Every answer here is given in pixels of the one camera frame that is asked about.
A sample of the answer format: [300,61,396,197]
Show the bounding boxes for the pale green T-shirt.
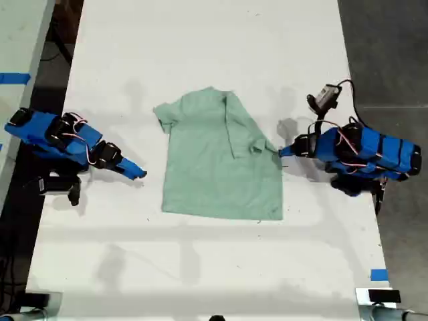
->
[152,86,284,221]

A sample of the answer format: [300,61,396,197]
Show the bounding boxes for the long blue tape strip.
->
[0,72,31,85]

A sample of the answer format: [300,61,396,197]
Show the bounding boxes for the grey side table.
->
[0,0,56,210]

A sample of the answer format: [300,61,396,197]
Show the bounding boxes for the small black box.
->
[368,290,401,304]
[24,292,50,307]

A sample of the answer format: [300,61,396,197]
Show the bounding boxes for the grey metal pipe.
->
[359,303,428,321]
[0,308,48,321]

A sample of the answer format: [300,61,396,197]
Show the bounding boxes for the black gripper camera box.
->
[306,83,342,115]
[35,176,82,207]

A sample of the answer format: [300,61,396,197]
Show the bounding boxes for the black camera cable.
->
[334,78,367,130]

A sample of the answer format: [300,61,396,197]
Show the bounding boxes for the black arm base cable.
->
[372,182,385,215]

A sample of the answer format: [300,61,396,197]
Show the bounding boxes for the black floor cable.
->
[39,31,75,66]

